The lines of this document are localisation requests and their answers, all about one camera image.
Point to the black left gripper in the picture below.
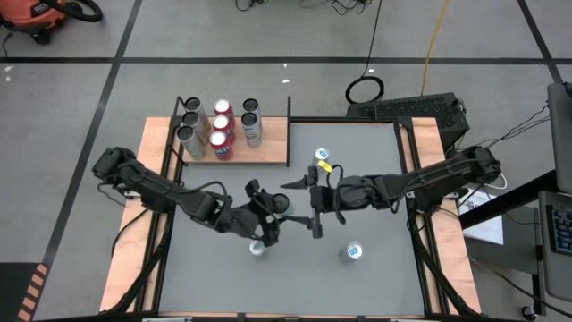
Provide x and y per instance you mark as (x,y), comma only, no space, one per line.
(257,188)

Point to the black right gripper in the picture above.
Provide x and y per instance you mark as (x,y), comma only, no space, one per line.
(317,223)

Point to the white blue Celsius can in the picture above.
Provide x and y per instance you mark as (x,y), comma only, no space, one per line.
(251,105)
(281,203)
(250,121)

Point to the silver blue energy drink can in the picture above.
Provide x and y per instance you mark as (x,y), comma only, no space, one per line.
(257,247)
(354,251)
(322,154)

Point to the red Fanta strawberry can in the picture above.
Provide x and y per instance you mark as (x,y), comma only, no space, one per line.
(222,107)
(221,121)
(218,139)

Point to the white Celsius tropical vibe can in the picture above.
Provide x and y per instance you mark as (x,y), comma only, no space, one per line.
(184,133)
(190,118)

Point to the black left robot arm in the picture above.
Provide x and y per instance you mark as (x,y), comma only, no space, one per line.
(156,188)

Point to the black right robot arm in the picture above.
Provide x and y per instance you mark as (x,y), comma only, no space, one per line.
(424,179)

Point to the wooden shelf board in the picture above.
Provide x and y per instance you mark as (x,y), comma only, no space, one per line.
(272,149)

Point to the wooden table end strip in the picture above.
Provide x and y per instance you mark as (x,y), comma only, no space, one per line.
(134,201)
(442,250)

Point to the white paper sheet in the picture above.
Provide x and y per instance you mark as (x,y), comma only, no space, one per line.
(485,223)

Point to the black desk beam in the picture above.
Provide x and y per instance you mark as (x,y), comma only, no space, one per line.
(509,200)

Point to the black caster wheel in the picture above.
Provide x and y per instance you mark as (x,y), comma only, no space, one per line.
(529,311)

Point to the grey monitor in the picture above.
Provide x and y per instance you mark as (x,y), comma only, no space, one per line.
(562,134)

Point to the orange black shop vacuum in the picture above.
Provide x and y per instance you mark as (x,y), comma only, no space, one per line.
(31,13)

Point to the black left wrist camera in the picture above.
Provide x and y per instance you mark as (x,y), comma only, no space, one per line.
(258,212)

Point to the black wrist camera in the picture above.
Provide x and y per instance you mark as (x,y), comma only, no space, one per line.
(258,212)
(330,198)

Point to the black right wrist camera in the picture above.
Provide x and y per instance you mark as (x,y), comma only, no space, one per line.
(330,198)

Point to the black shelf frame post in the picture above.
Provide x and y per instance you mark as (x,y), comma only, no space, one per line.
(288,129)
(178,107)

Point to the black table frame rail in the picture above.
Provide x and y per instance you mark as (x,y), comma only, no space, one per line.
(425,286)
(344,120)
(156,286)
(268,319)

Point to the black frame brace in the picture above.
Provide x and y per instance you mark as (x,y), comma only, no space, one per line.
(132,277)
(448,277)

